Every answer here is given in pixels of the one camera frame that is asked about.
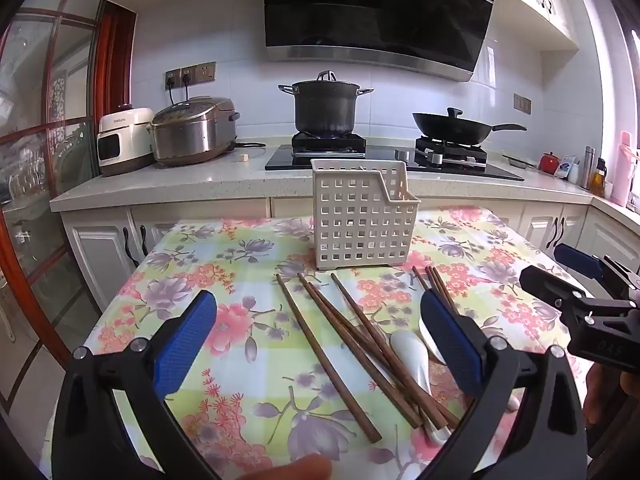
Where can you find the black wok with lid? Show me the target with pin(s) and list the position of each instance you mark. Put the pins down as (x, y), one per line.
(455, 127)

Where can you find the oil bottle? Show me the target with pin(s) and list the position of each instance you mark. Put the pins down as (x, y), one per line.
(599, 180)

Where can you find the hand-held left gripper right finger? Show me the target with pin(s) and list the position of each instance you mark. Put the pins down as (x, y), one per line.
(450, 345)

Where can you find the wall power outlet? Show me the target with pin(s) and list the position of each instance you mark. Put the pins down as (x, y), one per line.
(207, 72)
(189, 75)
(173, 79)

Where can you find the silver stove knob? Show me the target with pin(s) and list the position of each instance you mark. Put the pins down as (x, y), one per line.
(402, 155)
(435, 158)

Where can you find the person's right hand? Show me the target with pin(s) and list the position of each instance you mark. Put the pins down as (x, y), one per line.
(602, 395)

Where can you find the wood framed glass door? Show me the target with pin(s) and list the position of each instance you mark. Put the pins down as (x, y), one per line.
(45, 160)

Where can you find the metal tray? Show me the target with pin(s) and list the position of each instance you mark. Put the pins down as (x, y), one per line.
(520, 161)

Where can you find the wall switch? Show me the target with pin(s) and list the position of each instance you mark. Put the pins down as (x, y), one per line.
(522, 102)

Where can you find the steel bottle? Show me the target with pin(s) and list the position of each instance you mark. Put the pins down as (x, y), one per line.
(588, 167)

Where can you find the small red pot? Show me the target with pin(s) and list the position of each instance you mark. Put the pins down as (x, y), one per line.
(548, 164)

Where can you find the brown wooden chopstick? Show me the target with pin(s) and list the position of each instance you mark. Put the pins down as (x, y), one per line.
(433, 282)
(383, 335)
(325, 357)
(346, 335)
(355, 335)
(421, 279)
(444, 287)

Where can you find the white perforated plastic basket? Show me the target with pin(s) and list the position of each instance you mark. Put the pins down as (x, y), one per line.
(360, 220)

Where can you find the blue white packet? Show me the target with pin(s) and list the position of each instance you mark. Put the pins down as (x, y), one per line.
(566, 167)

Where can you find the pink bottle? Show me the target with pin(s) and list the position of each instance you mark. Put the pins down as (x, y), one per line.
(621, 170)

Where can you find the floral tablecloth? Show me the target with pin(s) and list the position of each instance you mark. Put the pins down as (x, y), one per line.
(240, 270)

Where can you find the white base cabinet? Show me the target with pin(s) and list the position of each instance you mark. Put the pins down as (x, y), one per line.
(100, 255)

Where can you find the black range hood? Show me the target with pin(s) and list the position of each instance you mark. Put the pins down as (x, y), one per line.
(375, 10)

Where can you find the black stock pot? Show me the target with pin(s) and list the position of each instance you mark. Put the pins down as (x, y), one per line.
(325, 107)

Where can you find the person's left hand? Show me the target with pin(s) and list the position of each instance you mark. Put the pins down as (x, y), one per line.
(285, 470)

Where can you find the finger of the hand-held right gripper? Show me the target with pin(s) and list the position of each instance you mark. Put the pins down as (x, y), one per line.
(580, 260)
(547, 285)

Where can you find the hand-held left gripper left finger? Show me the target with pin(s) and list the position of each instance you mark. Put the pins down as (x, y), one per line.
(185, 345)

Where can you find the silver rice cooker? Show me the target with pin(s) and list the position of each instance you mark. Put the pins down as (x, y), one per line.
(192, 132)

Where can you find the white ceramic spoon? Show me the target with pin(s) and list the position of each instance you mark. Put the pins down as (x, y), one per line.
(431, 345)
(410, 360)

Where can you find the black glass gas stove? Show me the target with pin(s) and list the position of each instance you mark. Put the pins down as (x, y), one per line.
(380, 157)

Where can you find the white small cooker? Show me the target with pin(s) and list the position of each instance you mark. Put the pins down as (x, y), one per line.
(125, 145)

